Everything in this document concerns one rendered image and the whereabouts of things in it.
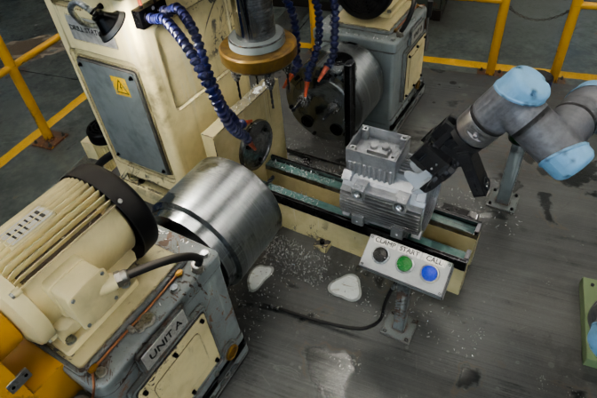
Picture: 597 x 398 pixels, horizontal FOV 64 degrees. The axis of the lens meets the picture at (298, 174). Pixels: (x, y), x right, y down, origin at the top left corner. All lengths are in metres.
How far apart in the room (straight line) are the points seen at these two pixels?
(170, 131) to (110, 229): 0.50
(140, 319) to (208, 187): 0.31
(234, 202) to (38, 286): 0.41
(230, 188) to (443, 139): 0.44
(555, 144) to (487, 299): 0.54
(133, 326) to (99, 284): 0.14
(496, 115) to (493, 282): 0.57
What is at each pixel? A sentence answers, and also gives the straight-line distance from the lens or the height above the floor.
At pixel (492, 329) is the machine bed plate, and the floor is 0.80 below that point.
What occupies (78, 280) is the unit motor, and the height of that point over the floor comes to 1.31.
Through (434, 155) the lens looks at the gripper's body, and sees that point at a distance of 0.95.
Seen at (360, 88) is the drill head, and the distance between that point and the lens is 1.37.
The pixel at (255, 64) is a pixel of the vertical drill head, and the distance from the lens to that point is 1.06.
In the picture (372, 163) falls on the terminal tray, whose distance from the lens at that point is 1.08.
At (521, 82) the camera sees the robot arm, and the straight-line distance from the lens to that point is 0.84.
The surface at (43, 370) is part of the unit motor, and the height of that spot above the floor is 1.16.
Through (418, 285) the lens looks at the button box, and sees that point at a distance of 0.96.
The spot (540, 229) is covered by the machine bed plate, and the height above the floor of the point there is 0.80.
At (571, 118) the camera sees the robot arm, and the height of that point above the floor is 1.35.
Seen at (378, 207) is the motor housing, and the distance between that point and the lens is 1.11.
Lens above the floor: 1.83
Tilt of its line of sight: 42 degrees down
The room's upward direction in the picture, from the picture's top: 6 degrees counter-clockwise
